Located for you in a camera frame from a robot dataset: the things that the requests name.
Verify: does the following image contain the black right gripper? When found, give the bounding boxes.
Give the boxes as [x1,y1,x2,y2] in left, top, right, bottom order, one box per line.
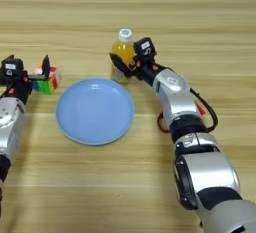
[109,52,168,85]

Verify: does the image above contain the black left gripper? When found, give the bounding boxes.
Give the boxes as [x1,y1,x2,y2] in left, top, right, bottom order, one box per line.
[0,54,52,105]

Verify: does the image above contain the orange juice bottle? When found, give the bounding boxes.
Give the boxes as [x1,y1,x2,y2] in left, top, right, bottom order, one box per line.
[110,28,138,85]

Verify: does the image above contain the multicoloured puzzle cube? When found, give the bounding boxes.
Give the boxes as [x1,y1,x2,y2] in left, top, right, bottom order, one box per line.
[31,64,62,96]

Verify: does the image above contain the red black pen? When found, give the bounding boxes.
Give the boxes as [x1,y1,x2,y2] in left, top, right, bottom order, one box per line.
[195,101,208,117]

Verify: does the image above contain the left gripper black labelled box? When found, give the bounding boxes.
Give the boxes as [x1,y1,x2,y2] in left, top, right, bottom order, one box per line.
[0,58,25,82]

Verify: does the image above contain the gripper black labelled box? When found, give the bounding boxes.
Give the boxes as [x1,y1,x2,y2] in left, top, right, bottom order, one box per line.
[0,58,25,82]
[133,36,157,59]

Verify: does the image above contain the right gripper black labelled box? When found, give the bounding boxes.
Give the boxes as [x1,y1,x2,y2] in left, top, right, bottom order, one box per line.
[133,36,157,59]

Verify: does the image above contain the blue round plate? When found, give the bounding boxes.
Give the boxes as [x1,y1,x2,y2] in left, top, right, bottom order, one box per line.
[55,78,136,146]

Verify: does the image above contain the red handled scissors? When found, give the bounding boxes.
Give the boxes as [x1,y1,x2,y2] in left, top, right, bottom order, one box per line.
[156,110,172,135]

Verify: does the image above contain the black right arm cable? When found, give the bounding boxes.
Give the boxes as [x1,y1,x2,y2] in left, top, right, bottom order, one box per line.
[189,87,220,133]

